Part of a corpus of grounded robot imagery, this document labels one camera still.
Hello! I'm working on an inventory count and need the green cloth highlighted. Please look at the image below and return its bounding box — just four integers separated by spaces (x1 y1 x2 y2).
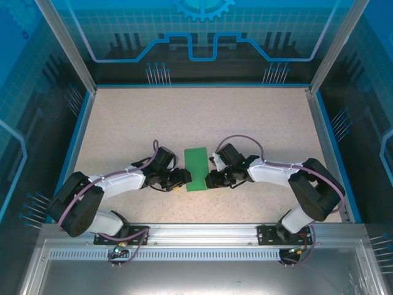
183 146 211 194

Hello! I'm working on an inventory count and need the aluminium mounting rail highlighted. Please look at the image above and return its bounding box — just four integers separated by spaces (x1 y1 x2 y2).
41 223 368 246

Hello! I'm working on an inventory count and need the slotted aluminium cable duct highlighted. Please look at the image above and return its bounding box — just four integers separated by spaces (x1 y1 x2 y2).
49 249 295 261

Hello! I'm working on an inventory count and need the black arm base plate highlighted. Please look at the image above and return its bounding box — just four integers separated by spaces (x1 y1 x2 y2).
93 225 150 246
257 224 311 246

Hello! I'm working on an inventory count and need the aluminium side rail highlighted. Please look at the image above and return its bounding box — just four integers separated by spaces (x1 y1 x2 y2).
305 88 352 222

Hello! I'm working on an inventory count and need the aluminium frame post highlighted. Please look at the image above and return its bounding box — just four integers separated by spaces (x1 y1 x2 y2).
308 0 369 95
33 0 98 95

